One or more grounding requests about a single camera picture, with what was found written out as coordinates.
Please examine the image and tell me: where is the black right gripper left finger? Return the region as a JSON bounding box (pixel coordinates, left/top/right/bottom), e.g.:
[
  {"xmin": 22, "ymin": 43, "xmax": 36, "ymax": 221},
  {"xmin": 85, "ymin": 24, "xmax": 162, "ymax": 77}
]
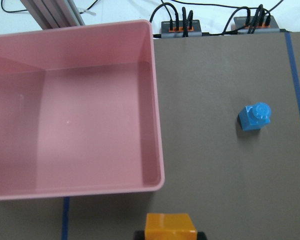
[{"xmin": 133, "ymin": 230, "xmax": 145, "ymax": 240}]

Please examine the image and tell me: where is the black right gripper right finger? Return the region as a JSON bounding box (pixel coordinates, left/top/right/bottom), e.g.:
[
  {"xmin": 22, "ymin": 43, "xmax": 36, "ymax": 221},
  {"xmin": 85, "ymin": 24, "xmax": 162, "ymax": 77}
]
[{"xmin": 196, "ymin": 231, "xmax": 207, "ymax": 240}]

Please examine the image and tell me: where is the orange block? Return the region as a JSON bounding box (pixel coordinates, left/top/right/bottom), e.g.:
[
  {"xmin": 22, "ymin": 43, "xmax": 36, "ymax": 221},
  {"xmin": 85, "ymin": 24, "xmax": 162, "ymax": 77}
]
[{"xmin": 144, "ymin": 213, "xmax": 198, "ymax": 240}]

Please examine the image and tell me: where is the small blue block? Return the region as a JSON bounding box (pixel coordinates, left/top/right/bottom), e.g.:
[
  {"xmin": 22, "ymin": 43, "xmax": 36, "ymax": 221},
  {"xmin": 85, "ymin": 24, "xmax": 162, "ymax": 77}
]
[{"xmin": 238, "ymin": 102, "xmax": 272, "ymax": 131}]

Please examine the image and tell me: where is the pink plastic box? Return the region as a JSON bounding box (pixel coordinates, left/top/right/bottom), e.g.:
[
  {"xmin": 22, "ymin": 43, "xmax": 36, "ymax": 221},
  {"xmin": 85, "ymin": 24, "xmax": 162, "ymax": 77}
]
[{"xmin": 0, "ymin": 20, "xmax": 165, "ymax": 201}]

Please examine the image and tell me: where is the grey usb hub left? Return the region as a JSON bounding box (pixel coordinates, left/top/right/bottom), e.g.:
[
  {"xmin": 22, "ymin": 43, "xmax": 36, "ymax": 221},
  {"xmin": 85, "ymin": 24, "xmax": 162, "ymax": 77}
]
[{"xmin": 161, "ymin": 19, "xmax": 202, "ymax": 39}]

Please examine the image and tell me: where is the grey usb hub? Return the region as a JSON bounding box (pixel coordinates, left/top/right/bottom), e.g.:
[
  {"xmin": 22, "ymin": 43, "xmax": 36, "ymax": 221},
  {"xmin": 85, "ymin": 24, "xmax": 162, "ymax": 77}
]
[
  {"xmin": 231, "ymin": 15, "xmax": 281, "ymax": 35},
  {"xmin": 161, "ymin": 19, "xmax": 202, "ymax": 39}
]

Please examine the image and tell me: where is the grey usb hub right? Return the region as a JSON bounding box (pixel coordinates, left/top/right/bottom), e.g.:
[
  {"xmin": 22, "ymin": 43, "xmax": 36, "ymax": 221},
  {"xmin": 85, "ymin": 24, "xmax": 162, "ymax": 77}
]
[{"xmin": 231, "ymin": 15, "xmax": 281, "ymax": 35}]

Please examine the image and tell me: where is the aluminium frame post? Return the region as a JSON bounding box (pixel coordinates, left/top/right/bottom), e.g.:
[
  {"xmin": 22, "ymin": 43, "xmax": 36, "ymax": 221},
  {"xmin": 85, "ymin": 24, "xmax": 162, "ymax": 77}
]
[{"xmin": 20, "ymin": 0, "xmax": 85, "ymax": 30}]

